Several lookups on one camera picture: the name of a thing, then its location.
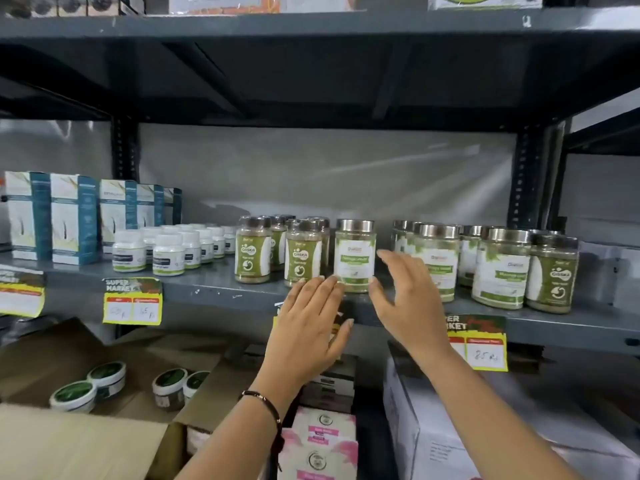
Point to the person's left hand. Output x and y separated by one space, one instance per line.
305 334

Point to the person's right hand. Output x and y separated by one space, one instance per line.
420 319

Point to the group of silver-lid jars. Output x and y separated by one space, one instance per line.
445 254

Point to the group of dark-lid jars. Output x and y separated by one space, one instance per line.
252 259

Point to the dark-lid green label jar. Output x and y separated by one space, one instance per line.
552 279

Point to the grey metal shelf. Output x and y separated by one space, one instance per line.
300 69

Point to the person's left forearm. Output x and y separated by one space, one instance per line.
225 444

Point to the person's right forearm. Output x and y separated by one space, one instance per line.
490 424

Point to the yellow price tag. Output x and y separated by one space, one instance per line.
482 352
132 307
345 313
20 294

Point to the stack of dark small boxes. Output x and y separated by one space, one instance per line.
332 384

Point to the pink and white box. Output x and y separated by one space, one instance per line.
320 462
325 422

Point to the round tin with green lid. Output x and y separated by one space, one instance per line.
196 383
169 387
72 394
107 375

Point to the large white carton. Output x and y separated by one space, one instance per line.
440 444

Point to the white plastic backing sheet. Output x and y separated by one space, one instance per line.
325 169

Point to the group of white pill bottles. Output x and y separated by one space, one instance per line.
129 249

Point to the open brown cardboard box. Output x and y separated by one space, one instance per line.
75 444

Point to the green and white box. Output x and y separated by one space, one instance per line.
485 0

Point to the plain white box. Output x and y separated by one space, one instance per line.
315 2

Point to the orange and white box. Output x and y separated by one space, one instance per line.
225 3

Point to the small box with dark print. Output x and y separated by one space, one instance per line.
73 4
15 5
45 4
103 3

